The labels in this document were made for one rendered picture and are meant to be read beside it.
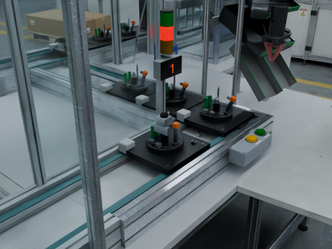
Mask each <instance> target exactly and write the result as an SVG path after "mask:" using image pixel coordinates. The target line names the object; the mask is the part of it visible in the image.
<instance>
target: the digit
mask: <svg viewBox="0 0 332 249"><path fill-rule="evenodd" d="M175 74H176V59H174V60H171V61H169V62H168V77H170V76H172V75H175Z"/></svg>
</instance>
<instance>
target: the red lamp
mask: <svg viewBox="0 0 332 249"><path fill-rule="evenodd" d="M160 40H162V41H171V40H173V26H172V27H161V26H160Z"/></svg>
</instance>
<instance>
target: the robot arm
mask: <svg viewBox="0 0 332 249"><path fill-rule="evenodd" d="M287 1H288V0H253V2H252V7H251V14H250V18H255V19H267V17H269V14H270V7H271V6H272V11H271V18H270V24H269V31H268V33H267V34H265V35H262V37H261V39H262V40H264V45H265V48H266V50H267V53H268V56H269V60H270V61H271V62H274V61H275V59H276V57H277V56H278V54H279V53H280V52H281V50H282V49H283V47H284V46H285V45H286V41H284V39H286V38H290V34H286V33H285V28H286V22H287V16H288V10H289V6H288V5H286V4H287ZM272 46H273V47H275V48H276V51H275V53H274V55H273V56H272Z"/></svg>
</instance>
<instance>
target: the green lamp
mask: <svg viewBox="0 0 332 249"><path fill-rule="evenodd" d="M173 13H174V12H172V13H162V12H160V26H161V27H172V26H173Z"/></svg>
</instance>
